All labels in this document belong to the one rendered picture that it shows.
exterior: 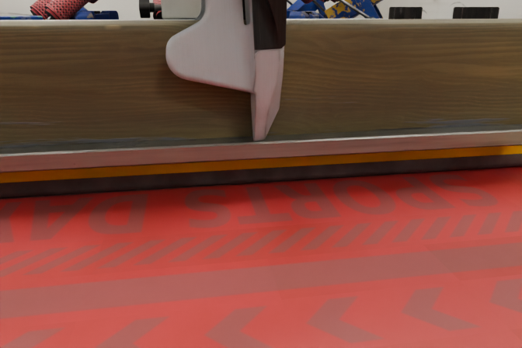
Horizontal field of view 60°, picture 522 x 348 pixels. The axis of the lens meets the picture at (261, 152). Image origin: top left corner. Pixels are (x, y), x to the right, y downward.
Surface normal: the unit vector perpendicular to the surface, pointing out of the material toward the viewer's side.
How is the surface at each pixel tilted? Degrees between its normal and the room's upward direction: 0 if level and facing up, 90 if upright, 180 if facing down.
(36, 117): 90
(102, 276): 0
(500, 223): 0
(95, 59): 90
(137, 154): 90
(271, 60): 103
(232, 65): 83
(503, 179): 0
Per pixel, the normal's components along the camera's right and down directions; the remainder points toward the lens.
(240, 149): 0.16, 0.30
